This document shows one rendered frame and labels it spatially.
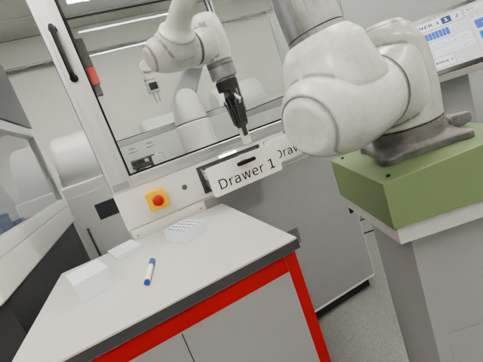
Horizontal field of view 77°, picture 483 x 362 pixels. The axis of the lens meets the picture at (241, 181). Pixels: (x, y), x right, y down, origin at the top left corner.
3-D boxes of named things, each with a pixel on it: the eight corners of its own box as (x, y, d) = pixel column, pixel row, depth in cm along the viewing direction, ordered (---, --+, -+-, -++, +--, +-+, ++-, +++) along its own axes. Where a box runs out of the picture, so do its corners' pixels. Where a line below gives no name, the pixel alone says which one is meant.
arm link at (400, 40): (458, 102, 66) (434, -1, 61) (424, 131, 56) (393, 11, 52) (386, 118, 79) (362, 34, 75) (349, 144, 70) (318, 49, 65)
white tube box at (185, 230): (208, 230, 96) (203, 219, 95) (187, 243, 90) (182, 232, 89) (187, 228, 105) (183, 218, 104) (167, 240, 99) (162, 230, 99)
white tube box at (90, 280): (116, 284, 79) (108, 266, 78) (82, 304, 74) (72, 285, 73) (104, 274, 89) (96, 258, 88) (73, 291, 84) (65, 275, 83)
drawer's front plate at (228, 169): (282, 169, 117) (274, 142, 115) (215, 197, 109) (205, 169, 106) (280, 169, 119) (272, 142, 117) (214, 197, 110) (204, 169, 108)
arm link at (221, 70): (226, 62, 107) (232, 78, 108) (203, 69, 104) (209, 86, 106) (236, 54, 99) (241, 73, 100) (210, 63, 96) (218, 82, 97)
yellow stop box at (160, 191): (170, 205, 113) (163, 187, 112) (152, 212, 111) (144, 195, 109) (169, 203, 118) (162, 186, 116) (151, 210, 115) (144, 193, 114)
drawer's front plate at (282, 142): (325, 144, 140) (318, 121, 138) (272, 166, 131) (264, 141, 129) (323, 144, 141) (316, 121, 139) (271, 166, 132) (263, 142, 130)
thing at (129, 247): (143, 248, 100) (141, 243, 100) (118, 261, 96) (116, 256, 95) (132, 243, 111) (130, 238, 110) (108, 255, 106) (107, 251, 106)
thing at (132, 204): (338, 141, 144) (330, 112, 142) (128, 231, 113) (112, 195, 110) (258, 148, 233) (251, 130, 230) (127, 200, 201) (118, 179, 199)
